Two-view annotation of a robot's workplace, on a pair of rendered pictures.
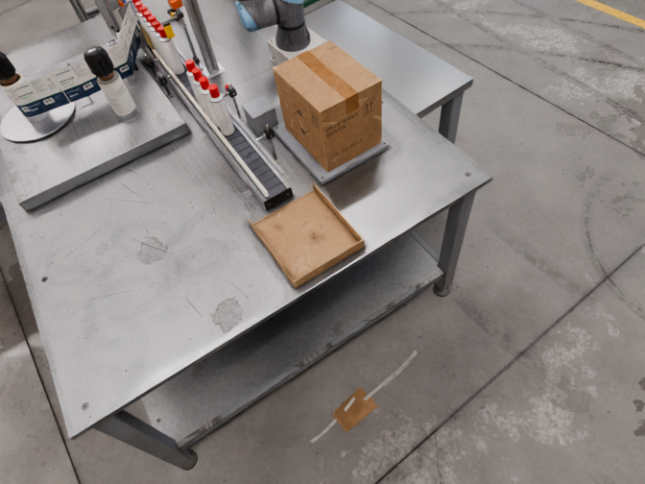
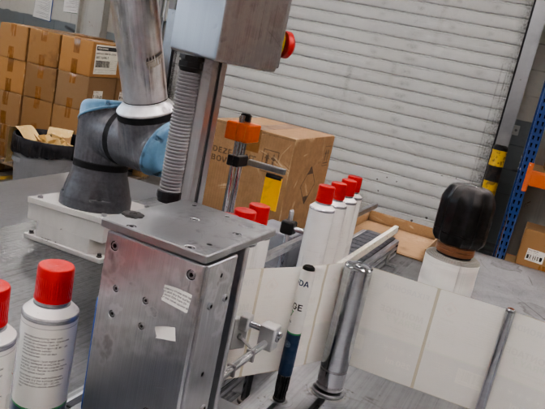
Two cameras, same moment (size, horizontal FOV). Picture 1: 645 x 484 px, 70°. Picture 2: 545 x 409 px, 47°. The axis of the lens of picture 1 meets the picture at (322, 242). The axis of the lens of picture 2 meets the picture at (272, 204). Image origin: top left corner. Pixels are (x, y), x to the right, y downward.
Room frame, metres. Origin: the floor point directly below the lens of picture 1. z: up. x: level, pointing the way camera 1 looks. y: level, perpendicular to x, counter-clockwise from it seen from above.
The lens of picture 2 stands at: (2.48, 1.18, 1.31)
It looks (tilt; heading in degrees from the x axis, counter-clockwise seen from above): 13 degrees down; 227
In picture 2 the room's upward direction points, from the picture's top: 12 degrees clockwise
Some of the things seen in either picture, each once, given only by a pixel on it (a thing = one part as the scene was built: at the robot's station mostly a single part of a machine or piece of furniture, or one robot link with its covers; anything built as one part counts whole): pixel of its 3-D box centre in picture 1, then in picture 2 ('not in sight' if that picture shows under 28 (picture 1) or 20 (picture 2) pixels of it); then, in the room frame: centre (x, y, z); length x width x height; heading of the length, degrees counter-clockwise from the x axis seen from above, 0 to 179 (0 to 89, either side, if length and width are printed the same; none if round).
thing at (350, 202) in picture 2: (211, 102); (339, 225); (1.46, 0.31, 0.98); 0.05 x 0.05 x 0.20
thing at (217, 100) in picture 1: (221, 109); (345, 219); (1.41, 0.28, 0.98); 0.05 x 0.05 x 0.20
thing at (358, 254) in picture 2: (202, 111); (332, 271); (1.52, 0.38, 0.90); 1.07 x 0.01 x 0.02; 24
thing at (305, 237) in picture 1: (304, 231); (393, 233); (0.89, 0.05, 0.85); 0.30 x 0.26 x 0.04; 24
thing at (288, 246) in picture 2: (214, 93); (306, 238); (1.55, 0.31, 0.95); 1.07 x 0.01 x 0.01; 24
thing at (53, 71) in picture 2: not in sight; (80, 107); (0.24, -3.75, 0.57); 1.20 x 0.85 x 1.14; 31
